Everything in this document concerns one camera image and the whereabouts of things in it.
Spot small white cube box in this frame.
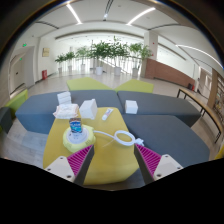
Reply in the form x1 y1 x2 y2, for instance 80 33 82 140
124 99 139 115

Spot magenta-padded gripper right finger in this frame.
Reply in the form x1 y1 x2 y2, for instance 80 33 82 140
133 143 184 185

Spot clear-wrapped tissue pack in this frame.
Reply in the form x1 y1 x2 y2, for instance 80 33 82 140
52 103 80 120

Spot wooden bench with black legs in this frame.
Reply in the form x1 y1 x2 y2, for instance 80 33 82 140
176 87 224 144

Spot round yellow-green power strip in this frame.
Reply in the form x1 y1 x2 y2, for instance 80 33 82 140
62 124 97 154

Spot wooden shelf unit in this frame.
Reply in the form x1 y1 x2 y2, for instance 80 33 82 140
208 68 224 124

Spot white tube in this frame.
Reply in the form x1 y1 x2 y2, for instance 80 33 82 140
101 107 115 121

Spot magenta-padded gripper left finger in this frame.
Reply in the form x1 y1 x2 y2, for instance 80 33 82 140
44 144 95 187

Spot lime green bench seat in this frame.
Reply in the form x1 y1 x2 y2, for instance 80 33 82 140
4 88 29 114

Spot white power cable with plug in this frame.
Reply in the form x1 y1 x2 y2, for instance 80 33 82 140
93 129 145 148

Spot group of ceiling strip lights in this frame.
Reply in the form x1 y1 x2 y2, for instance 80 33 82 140
65 2 224 69

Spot lime green upholstered seat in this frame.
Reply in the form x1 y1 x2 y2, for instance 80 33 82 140
66 76 114 92
114 78 155 94

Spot dark grey block seat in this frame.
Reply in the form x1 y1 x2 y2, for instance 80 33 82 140
0 106 14 134

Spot stack of white tissue packs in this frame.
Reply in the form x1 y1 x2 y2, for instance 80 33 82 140
56 90 73 106

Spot large white box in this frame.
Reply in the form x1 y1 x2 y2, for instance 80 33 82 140
78 98 99 120

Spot wide grey upholstered seat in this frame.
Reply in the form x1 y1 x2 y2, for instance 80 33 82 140
121 114 220 168

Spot long grey upholstered seat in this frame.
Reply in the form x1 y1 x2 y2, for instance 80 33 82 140
14 89 124 135

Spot group of potted plants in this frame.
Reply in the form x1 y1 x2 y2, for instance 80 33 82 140
54 36 154 77

